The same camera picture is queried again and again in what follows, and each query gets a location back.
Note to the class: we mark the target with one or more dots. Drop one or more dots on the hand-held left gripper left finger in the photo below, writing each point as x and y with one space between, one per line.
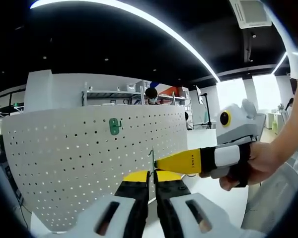
134 193

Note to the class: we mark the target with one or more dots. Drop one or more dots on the person's right hand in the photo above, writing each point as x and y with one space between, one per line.
263 163

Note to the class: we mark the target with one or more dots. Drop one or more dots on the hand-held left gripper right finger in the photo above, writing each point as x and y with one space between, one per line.
171 191

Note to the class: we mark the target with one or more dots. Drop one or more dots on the metal storage shelf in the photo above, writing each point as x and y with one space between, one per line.
109 93

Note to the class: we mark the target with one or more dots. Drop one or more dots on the green hook assembly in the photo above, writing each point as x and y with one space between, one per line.
153 164
111 126

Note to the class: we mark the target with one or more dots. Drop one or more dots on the black tripod stand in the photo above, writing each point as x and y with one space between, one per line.
207 111

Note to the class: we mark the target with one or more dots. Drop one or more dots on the grey mesh office chair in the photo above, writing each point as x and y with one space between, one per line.
268 205

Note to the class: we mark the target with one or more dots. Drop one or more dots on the ceiling air conditioner vent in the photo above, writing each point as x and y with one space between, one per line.
253 12

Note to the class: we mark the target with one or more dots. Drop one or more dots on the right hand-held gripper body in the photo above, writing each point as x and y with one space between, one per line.
238 126

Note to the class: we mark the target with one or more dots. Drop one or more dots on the flat display panel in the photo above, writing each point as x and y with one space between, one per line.
199 95

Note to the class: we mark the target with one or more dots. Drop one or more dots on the white perforated mounting plate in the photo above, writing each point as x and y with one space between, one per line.
72 155

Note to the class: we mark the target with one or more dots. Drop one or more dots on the ceiling light strip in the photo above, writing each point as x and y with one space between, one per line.
280 63
214 74

